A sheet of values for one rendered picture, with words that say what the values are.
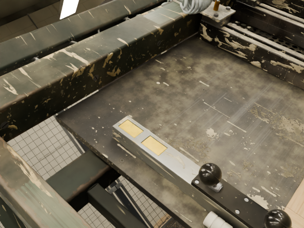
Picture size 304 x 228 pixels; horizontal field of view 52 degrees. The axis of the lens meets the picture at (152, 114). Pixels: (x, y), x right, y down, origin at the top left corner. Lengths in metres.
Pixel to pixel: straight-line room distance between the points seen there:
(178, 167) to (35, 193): 0.28
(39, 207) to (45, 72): 0.32
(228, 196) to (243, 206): 0.03
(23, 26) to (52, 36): 4.54
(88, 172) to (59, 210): 0.17
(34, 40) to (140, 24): 0.51
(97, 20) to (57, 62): 0.70
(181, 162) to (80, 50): 0.39
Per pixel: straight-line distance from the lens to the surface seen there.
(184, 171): 0.65
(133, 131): 0.70
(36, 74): 0.78
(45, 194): 0.61
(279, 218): 0.50
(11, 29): 5.86
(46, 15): 6.05
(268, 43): 1.06
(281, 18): 1.24
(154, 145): 0.68
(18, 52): 1.30
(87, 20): 1.46
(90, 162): 0.75
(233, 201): 0.62
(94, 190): 0.72
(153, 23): 0.98
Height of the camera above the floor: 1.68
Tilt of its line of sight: 1 degrees down
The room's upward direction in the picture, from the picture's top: 36 degrees counter-clockwise
